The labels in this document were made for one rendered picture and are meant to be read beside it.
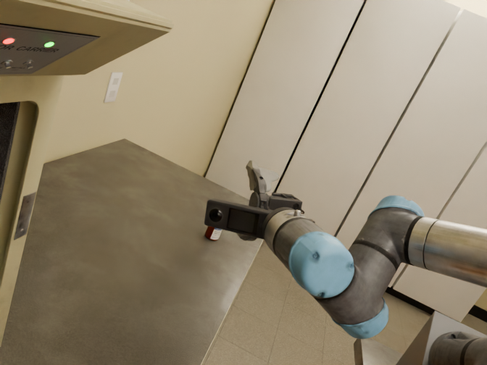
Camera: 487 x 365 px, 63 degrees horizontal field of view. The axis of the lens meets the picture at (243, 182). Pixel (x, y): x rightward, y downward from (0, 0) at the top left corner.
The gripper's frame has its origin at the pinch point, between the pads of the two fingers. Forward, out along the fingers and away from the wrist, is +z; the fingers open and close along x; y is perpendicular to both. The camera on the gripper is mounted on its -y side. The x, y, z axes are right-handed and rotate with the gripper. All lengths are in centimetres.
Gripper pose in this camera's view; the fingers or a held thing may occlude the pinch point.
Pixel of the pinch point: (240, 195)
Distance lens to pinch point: 82.2
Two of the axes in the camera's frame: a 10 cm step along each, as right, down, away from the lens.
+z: -2.7, -2.3, 9.3
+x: 1.7, -9.7, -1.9
